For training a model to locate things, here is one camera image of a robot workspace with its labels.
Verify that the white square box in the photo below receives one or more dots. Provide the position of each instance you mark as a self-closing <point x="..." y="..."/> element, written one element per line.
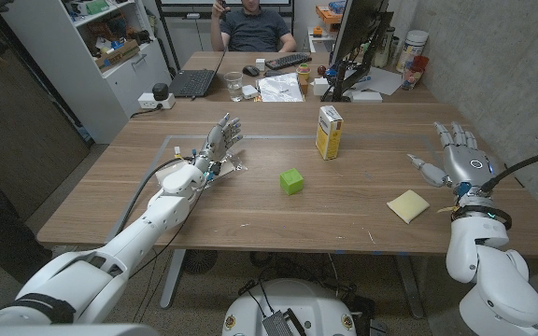
<point x="320" y="87"/>

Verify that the flat white box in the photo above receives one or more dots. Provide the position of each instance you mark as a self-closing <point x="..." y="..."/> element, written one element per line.
<point x="366" y="96"/>

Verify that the dark red ball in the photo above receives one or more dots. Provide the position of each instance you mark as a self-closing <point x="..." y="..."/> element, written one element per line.
<point x="321" y="70"/>

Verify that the clear drinking glass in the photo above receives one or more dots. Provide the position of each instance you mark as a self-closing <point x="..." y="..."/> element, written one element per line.
<point x="234" y="88"/>

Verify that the cardboard box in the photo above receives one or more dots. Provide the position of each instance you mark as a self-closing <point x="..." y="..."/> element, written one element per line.
<point x="117" y="56"/>

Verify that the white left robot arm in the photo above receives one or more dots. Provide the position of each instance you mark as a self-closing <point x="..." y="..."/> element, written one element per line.
<point x="143" y="233"/>

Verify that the orange box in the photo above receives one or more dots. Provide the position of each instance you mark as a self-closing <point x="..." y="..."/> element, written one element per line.
<point x="329" y="15"/>

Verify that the white power strip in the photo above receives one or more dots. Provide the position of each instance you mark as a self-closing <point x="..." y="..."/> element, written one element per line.
<point x="147" y="101"/>

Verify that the black round plug adapter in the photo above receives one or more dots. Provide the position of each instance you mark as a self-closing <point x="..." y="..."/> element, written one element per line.
<point x="160" y="91"/>

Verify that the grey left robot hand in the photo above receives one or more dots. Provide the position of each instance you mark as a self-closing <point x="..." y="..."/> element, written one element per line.
<point x="217" y="140"/>

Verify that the orange wooden block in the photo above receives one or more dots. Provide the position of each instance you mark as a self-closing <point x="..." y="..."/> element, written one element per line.
<point x="303" y="86"/>

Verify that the black computer monitor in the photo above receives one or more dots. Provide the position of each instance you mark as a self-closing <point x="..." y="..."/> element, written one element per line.
<point x="358" y="25"/>

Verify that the grey metal table leg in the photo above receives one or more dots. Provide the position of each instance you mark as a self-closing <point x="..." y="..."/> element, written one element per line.
<point x="409" y="284"/>
<point x="173" y="280"/>

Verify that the silver plastic sheet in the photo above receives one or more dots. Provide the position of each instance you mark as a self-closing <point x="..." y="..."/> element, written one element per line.
<point x="279" y="88"/>

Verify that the pale yellow sponge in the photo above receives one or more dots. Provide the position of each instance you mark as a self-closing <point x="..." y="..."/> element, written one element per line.
<point x="408" y="205"/>

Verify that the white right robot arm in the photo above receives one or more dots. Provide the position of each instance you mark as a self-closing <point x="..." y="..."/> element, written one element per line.
<point x="493" y="270"/>

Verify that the colourful stacking toy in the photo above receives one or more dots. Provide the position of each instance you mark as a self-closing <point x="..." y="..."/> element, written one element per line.
<point x="303" y="71"/>

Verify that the white shelf cabinet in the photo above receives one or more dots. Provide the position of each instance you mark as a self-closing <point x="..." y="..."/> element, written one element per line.
<point x="77" y="79"/>

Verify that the small white cube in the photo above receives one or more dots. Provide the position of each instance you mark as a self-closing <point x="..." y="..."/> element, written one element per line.
<point x="260" y="64"/>

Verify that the black laptop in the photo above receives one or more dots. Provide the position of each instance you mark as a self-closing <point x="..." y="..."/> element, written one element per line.
<point x="193" y="83"/>

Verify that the black keyboard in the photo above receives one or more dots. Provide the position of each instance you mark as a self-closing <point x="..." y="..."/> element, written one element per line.
<point x="287" y="60"/>

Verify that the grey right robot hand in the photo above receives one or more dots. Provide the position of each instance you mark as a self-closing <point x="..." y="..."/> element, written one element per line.
<point x="467" y="163"/>

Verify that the black computer mouse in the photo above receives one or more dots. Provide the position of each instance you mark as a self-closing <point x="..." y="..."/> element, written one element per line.
<point x="250" y="71"/>

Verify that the green cube block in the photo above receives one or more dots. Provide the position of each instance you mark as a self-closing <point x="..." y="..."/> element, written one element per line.
<point x="291" y="182"/>

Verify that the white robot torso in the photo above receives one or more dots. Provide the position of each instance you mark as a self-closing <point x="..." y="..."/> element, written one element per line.
<point x="292" y="303"/>

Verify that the white canister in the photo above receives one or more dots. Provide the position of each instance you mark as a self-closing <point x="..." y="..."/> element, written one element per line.
<point x="414" y="46"/>

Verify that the white paper sheet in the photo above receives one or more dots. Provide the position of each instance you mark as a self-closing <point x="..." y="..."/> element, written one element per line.
<point x="386" y="79"/>

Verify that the yellow and white carton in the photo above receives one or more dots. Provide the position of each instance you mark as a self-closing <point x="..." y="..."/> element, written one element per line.
<point x="327" y="135"/>

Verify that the seated person in dark shirt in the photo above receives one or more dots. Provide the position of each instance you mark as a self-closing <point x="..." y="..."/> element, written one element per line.
<point x="255" y="30"/>

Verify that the white charger block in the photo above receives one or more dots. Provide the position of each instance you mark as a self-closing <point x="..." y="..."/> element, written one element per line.
<point x="250" y="91"/>

